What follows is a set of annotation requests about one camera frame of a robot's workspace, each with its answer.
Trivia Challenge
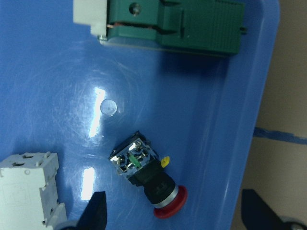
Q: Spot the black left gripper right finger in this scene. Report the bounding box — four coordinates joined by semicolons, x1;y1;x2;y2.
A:
241;189;287;230

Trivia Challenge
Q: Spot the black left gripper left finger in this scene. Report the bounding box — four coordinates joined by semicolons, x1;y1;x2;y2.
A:
76;191;107;230

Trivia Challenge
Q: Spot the red emergency push button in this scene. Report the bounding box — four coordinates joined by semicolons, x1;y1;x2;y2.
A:
108;131;188;219

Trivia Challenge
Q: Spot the white circuit breaker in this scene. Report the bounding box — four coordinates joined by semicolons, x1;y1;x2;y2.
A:
0;152;67;230

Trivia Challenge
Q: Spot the blue plastic tray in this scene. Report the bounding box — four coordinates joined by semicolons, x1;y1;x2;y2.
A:
0;0;280;230

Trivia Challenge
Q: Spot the green terminal block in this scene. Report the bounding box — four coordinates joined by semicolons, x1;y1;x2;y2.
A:
73;0;246;57

